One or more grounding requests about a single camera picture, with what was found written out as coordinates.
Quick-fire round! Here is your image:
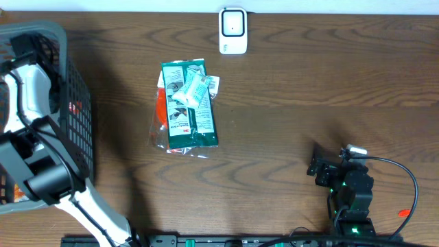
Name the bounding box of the red snack stick packet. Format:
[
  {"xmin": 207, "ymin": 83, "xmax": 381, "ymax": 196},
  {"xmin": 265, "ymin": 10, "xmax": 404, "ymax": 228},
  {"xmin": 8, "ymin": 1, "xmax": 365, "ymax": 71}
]
[{"xmin": 69, "ymin": 101, "xmax": 83, "ymax": 115}]

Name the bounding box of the black mounting rail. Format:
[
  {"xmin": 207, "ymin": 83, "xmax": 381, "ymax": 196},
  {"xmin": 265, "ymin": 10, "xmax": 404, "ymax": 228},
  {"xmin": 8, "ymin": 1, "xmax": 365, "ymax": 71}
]
[{"xmin": 60, "ymin": 234, "xmax": 405, "ymax": 247}]

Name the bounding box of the mint green wipes pack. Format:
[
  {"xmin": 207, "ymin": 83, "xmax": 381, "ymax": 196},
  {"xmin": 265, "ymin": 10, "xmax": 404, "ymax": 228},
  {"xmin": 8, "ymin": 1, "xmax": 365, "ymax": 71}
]
[{"xmin": 171, "ymin": 68, "xmax": 213, "ymax": 108}]

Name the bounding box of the grey plastic basket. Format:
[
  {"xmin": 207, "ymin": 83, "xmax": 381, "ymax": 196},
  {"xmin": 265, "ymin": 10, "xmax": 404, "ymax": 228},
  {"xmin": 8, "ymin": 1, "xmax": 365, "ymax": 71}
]
[{"xmin": 1, "ymin": 21, "xmax": 94, "ymax": 214}]

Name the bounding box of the black left camera cable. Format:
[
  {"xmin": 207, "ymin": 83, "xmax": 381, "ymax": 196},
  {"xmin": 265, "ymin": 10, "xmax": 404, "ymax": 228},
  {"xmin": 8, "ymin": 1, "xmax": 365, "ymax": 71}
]
[{"xmin": 6, "ymin": 68, "xmax": 117, "ymax": 247}]

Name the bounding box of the white barcode scanner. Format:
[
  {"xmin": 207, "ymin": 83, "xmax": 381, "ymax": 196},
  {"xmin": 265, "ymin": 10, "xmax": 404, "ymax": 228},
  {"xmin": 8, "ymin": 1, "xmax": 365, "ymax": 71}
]
[{"xmin": 218, "ymin": 8, "xmax": 248, "ymax": 55}]

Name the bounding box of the orange tissue pack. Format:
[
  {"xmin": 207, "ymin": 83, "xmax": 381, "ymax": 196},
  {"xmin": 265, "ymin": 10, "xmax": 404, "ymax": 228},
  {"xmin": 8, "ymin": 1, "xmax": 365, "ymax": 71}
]
[{"xmin": 14, "ymin": 184, "xmax": 29, "ymax": 203}]

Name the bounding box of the green grip gloves package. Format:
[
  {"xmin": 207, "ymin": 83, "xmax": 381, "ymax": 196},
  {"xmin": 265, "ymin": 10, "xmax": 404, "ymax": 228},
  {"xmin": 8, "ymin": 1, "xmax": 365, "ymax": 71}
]
[{"xmin": 161, "ymin": 59, "xmax": 218, "ymax": 150}]

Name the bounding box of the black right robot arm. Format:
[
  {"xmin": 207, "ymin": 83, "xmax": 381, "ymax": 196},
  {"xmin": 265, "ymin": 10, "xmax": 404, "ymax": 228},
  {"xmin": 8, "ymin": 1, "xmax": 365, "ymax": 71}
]
[{"xmin": 307, "ymin": 144, "xmax": 377, "ymax": 237}]

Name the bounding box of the black right camera cable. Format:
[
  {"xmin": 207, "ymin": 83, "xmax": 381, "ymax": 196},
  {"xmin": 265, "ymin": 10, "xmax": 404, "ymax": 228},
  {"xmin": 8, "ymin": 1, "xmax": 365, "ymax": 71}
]
[{"xmin": 349, "ymin": 156, "xmax": 419, "ymax": 243}]

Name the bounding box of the red sticker on table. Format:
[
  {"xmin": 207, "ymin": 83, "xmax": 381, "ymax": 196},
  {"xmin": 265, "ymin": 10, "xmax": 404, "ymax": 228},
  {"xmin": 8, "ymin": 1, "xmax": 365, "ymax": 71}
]
[{"xmin": 398, "ymin": 209, "xmax": 411, "ymax": 217}]

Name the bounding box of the black camera cable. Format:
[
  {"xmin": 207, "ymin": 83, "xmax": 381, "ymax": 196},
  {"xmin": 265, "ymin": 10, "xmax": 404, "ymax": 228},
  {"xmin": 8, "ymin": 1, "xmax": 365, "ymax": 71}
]
[
  {"xmin": 349, "ymin": 156, "xmax": 419, "ymax": 243},
  {"xmin": 6, "ymin": 68, "xmax": 117, "ymax": 247}
]

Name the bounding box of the red dustpan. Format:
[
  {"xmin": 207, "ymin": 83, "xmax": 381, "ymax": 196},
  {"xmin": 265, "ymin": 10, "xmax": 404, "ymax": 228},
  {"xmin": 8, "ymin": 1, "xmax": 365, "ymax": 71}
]
[{"xmin": 148, "ymin": 72, "xmax": 218, "ymax": 158}]

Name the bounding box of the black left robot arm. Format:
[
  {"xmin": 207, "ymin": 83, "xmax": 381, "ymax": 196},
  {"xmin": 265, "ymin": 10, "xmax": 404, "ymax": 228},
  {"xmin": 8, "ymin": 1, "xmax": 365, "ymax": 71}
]
[{"xmin": 1, "ymin": 31, "xmax": 146, "ymax": 246}]

